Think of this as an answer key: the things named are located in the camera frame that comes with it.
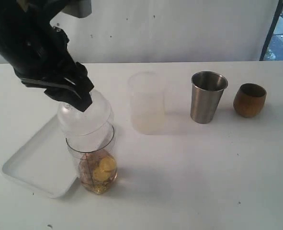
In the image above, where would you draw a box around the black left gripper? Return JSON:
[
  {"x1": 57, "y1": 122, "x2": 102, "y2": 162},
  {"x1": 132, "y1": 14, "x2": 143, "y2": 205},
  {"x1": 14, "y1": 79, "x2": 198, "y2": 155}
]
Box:
[{"x1": 11, "y1": 23, "x2": 94, "y2": 112}]

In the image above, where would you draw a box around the clear dome strainer lid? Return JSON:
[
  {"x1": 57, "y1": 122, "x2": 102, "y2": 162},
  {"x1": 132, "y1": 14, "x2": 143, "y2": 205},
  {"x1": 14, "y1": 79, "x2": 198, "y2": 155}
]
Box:
[{"x1": 57, "y1": 90, "x2": 113, "y2": 138}]

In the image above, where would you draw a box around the clear plastic shaker cup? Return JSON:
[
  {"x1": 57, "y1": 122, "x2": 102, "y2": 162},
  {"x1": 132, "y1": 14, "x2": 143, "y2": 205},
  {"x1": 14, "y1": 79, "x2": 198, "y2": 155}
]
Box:
[{"x1": 66, "y1": 122, "x2": 118, "y2": 195}]

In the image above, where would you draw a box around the stainless steel cup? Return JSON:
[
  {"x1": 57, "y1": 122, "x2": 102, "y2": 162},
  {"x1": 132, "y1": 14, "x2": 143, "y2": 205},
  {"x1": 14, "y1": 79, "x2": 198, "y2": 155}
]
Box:
[{"x1": 190, "y1": 71, "x2": 228, "y2": 124}]

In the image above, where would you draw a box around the small amber bowl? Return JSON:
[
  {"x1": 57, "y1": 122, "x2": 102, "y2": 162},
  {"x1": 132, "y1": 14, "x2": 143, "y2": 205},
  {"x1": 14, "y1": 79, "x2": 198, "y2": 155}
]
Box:
[{"x1": 233, "y1": 83, "x2": 267, "y2": 118}]

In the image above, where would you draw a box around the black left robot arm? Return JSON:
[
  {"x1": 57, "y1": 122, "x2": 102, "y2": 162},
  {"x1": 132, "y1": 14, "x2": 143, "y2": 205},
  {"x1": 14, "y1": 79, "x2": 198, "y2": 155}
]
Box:
[{"x1": 0, "y1": 0, "x2": 94, "y2": 112}]

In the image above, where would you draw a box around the frosted translucent plastic cup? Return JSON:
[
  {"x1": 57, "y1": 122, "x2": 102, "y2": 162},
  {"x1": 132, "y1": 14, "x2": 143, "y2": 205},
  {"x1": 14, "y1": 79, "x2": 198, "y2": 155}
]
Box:
[{"x1": 128, "y1": 71, "x2": 165, "y2": 135}]

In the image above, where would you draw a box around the white rectangular tray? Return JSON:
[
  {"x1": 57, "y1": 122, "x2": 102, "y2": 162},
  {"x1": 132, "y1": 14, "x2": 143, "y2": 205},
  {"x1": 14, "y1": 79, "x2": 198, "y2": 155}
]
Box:
[{"x1": 1, "y1": 115, "x2": 77, "y2": 198}]

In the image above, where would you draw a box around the black metal frame post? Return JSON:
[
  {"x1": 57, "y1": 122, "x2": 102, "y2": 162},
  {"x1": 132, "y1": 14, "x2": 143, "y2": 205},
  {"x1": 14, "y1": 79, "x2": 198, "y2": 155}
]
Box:
[{"x1": 259, "y1": 0, "x2": 283, "y2": 61}]

